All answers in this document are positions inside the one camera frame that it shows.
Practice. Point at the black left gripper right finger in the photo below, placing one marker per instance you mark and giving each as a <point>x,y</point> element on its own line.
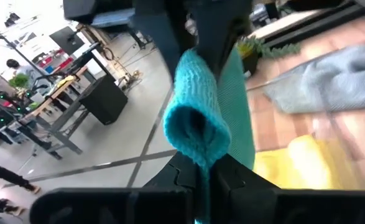
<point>263,207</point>

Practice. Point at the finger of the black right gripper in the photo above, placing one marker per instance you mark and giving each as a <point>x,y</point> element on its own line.
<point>222,25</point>
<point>160,25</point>

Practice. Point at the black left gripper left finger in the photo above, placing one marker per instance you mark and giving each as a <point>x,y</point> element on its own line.
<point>123,207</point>

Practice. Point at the yellow microfiber towel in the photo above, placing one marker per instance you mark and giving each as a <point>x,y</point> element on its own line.
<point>309,161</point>

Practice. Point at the teal microfiber towel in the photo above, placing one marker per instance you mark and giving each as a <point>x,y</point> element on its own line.
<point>194,124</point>

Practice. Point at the grey microfiber towel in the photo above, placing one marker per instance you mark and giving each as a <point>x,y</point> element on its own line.
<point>331,84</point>

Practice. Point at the black computer monitor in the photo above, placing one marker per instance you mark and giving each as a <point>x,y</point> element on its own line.
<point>65,40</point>

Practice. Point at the potted succulent plant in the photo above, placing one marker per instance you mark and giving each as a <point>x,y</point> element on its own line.
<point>250,51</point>

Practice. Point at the person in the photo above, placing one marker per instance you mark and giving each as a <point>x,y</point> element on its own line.
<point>23,70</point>
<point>2,174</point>

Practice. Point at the wooden workbench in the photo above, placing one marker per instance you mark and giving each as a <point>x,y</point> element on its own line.
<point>56,93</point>

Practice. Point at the black box cabinet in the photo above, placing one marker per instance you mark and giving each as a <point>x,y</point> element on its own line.
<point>104,99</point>

